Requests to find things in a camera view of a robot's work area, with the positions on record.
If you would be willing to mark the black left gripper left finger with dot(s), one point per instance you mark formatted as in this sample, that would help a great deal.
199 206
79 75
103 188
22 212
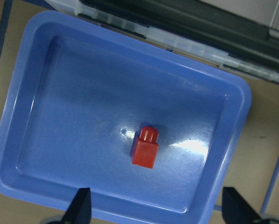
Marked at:
79 211

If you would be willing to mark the clear plastic storage box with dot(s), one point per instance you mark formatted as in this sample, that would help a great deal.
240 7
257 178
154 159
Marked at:
176 43

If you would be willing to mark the blue plastic tray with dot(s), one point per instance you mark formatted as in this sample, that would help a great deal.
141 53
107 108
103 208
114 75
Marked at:
80 95

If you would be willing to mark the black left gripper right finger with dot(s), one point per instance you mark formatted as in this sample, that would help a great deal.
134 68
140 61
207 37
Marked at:
235 210

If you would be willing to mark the black box latch handle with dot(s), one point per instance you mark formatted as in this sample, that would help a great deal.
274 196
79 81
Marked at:
202 22

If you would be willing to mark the red block with stud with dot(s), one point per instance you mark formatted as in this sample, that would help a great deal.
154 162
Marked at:
145 147

